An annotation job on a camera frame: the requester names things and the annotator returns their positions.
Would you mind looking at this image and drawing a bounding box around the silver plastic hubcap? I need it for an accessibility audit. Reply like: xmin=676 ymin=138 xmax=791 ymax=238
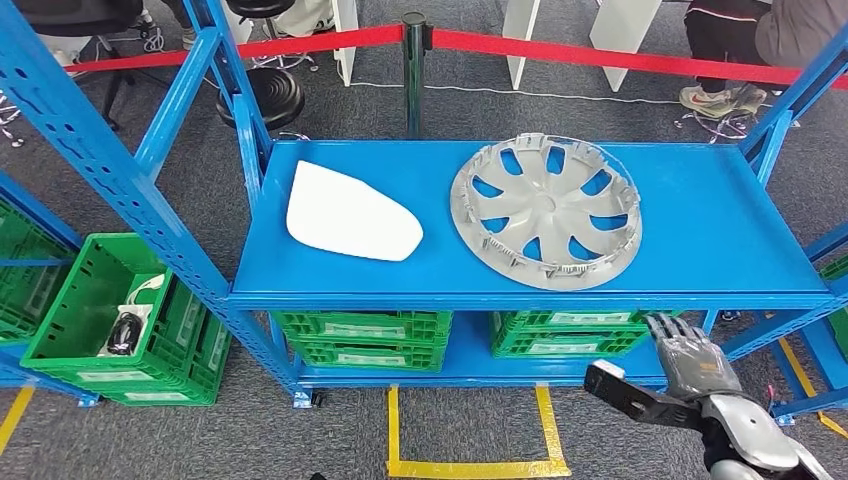
xmin=449 ymin=133 xmax=644 ymax=293

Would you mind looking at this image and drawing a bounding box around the black round stool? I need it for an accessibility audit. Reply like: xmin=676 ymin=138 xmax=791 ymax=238
xmin=215 ymin=0 xmax=306 ymax=132

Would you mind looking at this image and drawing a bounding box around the dark barrier post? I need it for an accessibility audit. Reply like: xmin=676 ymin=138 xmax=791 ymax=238
xmin=402 ymin=11 xmax=433 ymax=140

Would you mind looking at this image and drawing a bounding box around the white desk panel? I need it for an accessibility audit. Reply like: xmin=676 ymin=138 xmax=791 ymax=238
xmin=589 ymin=0 xmax=664 ymax=93
xmin=331 ymin=0 xmax=360 ymax=87
xmin=501 ymin=0 xmax=541 ymax=91

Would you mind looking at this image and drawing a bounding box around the person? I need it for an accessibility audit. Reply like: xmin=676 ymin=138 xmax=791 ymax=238
xmin=678 ymin=0 xmax=770 ymax=121
xmin=755 ymin=0 xmax=848 ymax=71

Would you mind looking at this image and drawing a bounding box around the red barrier belt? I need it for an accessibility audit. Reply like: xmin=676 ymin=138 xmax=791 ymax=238
xmin=64 ymin=24 xmax=848 ymax=91

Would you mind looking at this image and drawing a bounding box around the black office chair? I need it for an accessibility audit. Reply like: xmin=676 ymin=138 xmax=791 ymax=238
xmin=13 ymin=0 xmax=167 ymax=132

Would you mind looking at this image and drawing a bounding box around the blue metal shelf rack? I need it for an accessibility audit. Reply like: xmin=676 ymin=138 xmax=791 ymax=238
xmin=0 ymin=172 xmax=101 ymax=407
xmin=0 ymin=0 xmax=848 ymax=425
xmin=771 ymin=221 xmax=848 ymax=425

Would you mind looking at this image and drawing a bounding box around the white plastic mirror cover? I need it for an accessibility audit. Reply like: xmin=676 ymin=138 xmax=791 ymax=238
xmin=285 ymin=160 xmax=425 ymax=263

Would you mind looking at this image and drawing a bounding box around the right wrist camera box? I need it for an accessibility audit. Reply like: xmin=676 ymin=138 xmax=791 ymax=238
xmin=584 ymin=359 xmax=705 ymax=432

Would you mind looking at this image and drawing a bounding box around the white charger with black cable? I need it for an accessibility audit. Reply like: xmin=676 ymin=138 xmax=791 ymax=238
xmin=99 ymin=272 xmax=167 ymax=359

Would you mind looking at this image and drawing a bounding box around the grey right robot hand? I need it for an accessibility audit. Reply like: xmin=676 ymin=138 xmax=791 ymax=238
xmin=645 ymin=313 xmax=743 ymax=403

